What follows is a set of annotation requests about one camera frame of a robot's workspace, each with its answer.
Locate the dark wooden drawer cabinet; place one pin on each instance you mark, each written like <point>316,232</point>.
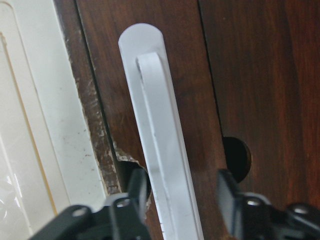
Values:
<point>265,60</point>

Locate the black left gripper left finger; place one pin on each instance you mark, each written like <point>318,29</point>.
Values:
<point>137,190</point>

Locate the white drawer handle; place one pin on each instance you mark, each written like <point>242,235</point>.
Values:
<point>150,86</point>

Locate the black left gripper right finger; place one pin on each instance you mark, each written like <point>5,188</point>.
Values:
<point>230,203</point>

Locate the cream plastic storage box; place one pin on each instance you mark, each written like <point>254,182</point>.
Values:
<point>47,161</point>

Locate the dark wooden drawer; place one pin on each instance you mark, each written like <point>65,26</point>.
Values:
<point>91,31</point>

